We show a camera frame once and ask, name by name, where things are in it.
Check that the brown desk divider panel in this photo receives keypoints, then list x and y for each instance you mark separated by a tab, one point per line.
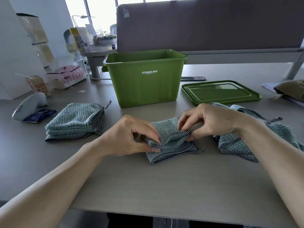
213	26

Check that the person's right forearm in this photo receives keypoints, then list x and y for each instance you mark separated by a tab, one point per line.
280	159

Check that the person's left forearm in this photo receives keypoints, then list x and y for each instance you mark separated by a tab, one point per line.
47	185

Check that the person's black trousers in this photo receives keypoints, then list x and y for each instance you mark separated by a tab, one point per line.
128	222

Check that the olive cloth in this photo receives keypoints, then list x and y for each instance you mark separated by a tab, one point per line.
292	90

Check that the grey office chair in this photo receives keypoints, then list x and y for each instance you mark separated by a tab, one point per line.
66	37

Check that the grey desk riser shelf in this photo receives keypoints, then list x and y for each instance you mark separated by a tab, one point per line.
237	56

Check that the green flat plastic lid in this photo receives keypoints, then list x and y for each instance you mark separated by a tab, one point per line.
221	92

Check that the blue foil wrapper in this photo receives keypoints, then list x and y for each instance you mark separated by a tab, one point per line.
40	116

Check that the white mesh chair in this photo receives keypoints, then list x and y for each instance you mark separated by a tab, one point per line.
113	29

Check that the black phone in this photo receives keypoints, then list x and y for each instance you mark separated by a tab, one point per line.
193	78

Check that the clear plastic organizer box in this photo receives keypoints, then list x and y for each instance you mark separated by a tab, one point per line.
99	47

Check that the glass jar white lid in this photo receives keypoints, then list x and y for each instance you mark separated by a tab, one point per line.
70	47

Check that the pink tissue pack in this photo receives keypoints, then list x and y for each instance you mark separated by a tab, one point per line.
66	75

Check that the white power cube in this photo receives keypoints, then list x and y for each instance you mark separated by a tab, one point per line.
86	64

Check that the orange drink carton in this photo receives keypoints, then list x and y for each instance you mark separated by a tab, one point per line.
38	86

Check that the person's left hand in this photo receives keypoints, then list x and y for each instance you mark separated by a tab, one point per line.
126	137

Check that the person's right hand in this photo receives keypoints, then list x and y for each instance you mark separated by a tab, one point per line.
213	121

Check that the green plastic storage box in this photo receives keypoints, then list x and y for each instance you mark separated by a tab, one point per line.
147	90

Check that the large glass window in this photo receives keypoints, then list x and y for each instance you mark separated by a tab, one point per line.
99	9

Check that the white handheld controller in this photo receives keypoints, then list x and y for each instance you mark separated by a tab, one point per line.
28	105

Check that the yellow wipes canister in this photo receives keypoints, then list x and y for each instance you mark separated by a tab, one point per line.
77	40

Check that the large white box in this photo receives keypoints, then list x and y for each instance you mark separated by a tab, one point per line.
14	56

